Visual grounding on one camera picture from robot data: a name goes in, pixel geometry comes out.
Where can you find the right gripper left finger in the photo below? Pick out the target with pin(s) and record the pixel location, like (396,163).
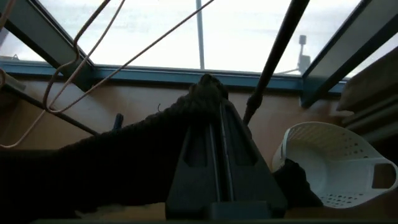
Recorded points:
(192,180)

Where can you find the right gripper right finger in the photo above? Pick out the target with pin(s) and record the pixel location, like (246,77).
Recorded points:
(255,180)

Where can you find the white laundry basket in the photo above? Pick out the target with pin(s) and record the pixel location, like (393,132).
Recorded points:
(335,161)

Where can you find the black clothes rack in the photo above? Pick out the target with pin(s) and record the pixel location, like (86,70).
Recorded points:
(280,46)

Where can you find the window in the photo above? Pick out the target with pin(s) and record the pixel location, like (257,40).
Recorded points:
(155,76)

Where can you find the brown curtain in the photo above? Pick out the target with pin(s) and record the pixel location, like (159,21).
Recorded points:
(370,93)

